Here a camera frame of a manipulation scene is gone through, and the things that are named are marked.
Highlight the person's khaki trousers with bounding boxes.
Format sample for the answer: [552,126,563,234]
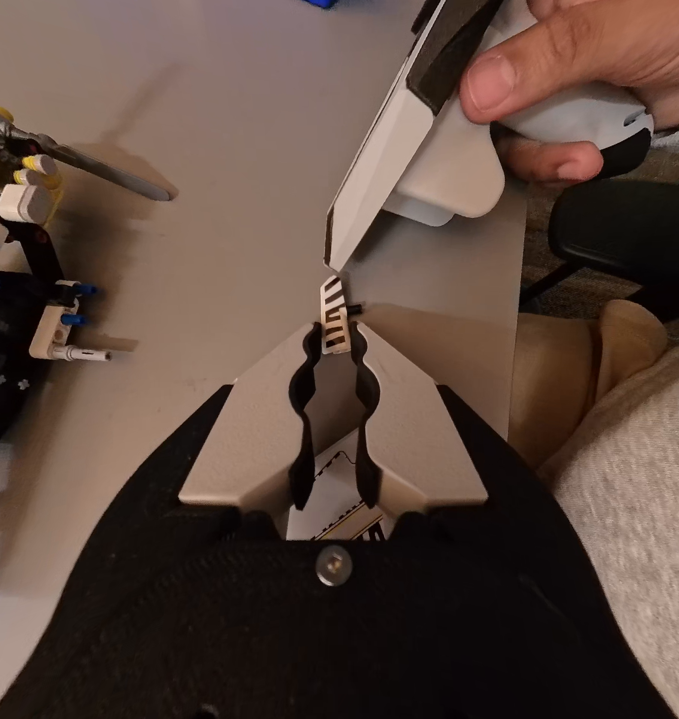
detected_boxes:
[508,300,670,471]

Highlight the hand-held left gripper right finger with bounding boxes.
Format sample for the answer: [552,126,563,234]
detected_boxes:
[351,321,490,521]

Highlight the white lego piece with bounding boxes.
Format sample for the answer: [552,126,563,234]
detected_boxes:
[319,275,365,356]

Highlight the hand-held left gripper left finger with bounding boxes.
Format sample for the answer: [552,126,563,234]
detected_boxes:
[178,321,322,516]

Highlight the zebra striped lego helicopter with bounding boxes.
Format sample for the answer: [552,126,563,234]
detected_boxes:
[0,100,180,462]

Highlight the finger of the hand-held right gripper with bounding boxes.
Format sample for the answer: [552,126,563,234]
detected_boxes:
[323,0,538,271]
[383,197,456,228]

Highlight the person's grey hoodie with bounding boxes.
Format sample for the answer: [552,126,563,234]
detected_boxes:
[536,343,679,719]

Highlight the zebra sticker sheet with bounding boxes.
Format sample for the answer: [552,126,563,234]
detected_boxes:
[286,435,387,541]

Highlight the person's right hand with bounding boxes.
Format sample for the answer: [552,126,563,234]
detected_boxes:
[460,0,679,187]

